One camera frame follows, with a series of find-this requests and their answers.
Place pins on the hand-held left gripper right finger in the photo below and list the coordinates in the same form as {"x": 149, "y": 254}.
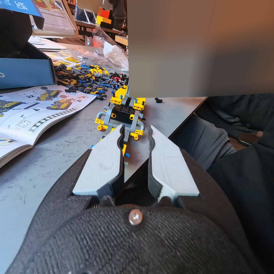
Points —
{"x": 171, "y": 171}

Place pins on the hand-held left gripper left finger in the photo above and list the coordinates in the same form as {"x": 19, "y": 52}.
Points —
{"x": 100, "y": 169}

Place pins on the yellow toy brick vehicle model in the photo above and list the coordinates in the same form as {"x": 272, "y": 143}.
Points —
{"x": 123, "y": 111}

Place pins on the black connector brick piece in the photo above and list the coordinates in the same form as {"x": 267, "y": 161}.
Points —
{"x": 158, "y": 100}

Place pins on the pile of small brick parts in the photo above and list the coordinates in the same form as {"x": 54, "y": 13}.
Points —
{"x": 90, "y": 79}

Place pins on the grey desk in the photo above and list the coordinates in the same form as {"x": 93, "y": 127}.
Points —
{"x": 64, "y": 160}

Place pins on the person's grey trouser legs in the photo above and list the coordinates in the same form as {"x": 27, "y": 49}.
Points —
{"x": 203, "y": 141}

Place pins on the white instruction booklet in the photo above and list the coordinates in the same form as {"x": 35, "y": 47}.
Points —
{"x": 42, "y": 111}

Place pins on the yellow sticker sheet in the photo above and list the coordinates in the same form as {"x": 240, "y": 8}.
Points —
{"x": 64, "y": 58}

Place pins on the clear plastic bag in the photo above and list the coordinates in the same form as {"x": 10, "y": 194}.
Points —
{"x": 85, "y": 51}
{"x": 111, "y": 51}

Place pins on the dark blue cardboard box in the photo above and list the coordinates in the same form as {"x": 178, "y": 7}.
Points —
{"x": 23, "y": 72}

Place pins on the white stand base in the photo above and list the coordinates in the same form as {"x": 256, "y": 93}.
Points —
{"x": 49, "y": 43}

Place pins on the stack of large bricks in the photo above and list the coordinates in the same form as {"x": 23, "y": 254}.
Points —
{"x": 104, "y": 18}

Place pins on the wooden display board with sheet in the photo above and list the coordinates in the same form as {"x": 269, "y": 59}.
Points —
{"x": 55, "y": 19}

